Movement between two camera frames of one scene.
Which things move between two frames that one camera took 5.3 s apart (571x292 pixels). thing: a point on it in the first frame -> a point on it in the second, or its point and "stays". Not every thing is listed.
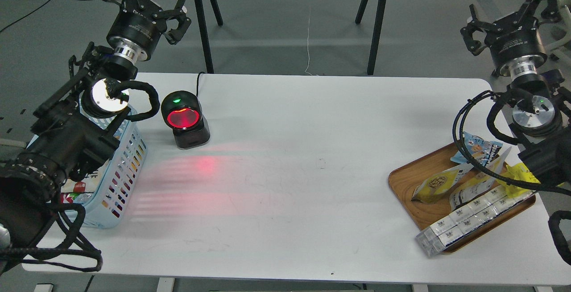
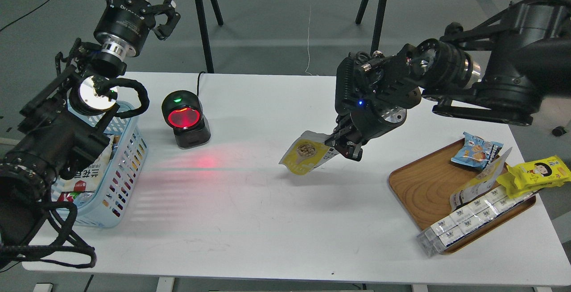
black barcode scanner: (182, 111) stays
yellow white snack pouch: (437, 187) -> (307, 152)
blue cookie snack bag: (483, 151) stays
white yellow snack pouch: (478, 182) stays
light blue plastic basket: (101, 191) stays
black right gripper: (515, 45) -> (372, 92)
